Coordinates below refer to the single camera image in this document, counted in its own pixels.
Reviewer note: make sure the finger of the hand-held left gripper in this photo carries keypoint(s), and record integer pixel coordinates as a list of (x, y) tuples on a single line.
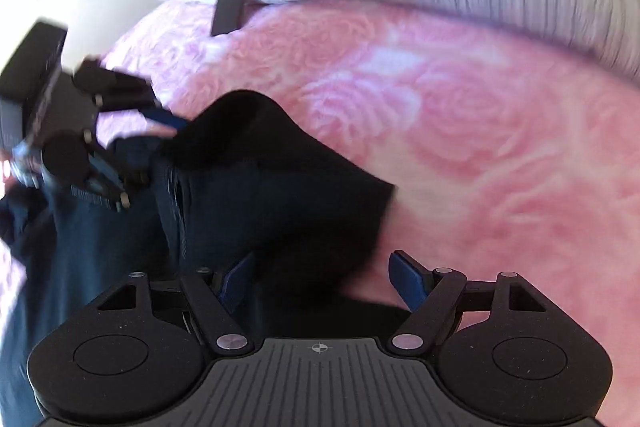
[(169, 120), (107, 179)]

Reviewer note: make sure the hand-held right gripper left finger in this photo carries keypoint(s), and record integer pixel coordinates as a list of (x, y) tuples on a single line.
[(236, 283)]

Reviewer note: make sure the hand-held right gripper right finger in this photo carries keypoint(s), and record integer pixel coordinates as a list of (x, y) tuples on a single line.
[(407, 282)]

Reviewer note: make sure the dark pants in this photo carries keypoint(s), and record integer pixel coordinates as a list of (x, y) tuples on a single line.
[(260, 187)]

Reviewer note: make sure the pink rose print blanket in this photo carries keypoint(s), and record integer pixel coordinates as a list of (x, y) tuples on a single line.
[(475, 132)]

